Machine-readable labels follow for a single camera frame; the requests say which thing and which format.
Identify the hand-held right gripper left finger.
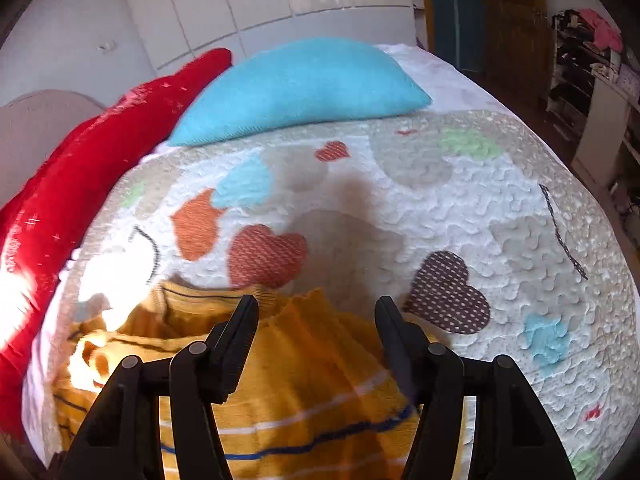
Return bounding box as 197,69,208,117
59,294,260,480

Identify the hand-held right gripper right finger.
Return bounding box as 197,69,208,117
375,295,576,480

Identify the yellow striped knit sweater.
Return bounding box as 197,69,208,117
54,280,471,480

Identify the pink clothes pile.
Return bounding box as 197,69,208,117
580,7,626,53

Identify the heart print quilted bedspread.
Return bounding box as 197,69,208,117
30,42,638,480

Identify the red blanket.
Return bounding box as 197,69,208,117
0,48,233,448

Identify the turquoise pillow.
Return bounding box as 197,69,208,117
167,36,433,147

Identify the beige headboard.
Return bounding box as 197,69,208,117
0,89,106,208

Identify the white shelf unit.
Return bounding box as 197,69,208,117
545,7,640,201

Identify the white wardrobe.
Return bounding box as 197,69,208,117
2,0,418,111

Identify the wooden door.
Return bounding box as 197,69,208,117
480,0,558,103

